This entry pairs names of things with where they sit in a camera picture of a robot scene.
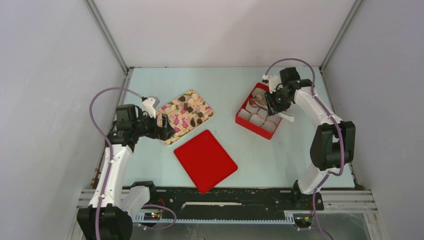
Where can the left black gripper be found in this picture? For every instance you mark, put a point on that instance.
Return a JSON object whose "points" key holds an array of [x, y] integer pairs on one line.
{"points": [[163, 133]]}

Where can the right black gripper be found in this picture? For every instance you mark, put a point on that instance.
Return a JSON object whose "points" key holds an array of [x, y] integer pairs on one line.
{"points": [[274, 108]]}

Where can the white handled metal tongs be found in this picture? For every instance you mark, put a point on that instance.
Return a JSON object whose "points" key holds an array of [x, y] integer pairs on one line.
{"points": [[259, 101]]}

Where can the red chocolate box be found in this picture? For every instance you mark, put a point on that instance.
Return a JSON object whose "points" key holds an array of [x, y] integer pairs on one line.
{"points": [[257, 119]]}

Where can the red box lid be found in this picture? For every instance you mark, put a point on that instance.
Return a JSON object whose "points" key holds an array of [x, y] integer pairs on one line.
{"points": [[205, 161]]}

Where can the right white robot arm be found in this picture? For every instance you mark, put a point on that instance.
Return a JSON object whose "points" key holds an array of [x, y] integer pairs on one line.
{"points": [[333, 143]]}

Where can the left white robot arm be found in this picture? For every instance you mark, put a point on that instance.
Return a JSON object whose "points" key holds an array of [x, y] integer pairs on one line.
{"points": [[108, 216]]}

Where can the floral pattern tray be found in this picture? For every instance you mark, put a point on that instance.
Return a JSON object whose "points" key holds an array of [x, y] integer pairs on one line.
{"points": [[186, 107]]}

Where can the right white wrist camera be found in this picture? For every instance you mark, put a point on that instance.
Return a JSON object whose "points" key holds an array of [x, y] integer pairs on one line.
{"points": [[273, 82]]}

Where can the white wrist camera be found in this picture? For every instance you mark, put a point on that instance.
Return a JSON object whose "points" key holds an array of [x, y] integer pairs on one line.
{"points": [[273, 82], [149, 105]]}

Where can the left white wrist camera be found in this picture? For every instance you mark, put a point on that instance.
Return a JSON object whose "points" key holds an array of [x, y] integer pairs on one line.
{"points": [[149, 105]]}

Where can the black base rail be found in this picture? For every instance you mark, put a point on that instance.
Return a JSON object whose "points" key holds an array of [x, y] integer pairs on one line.
{"points": [[233, 204]]}

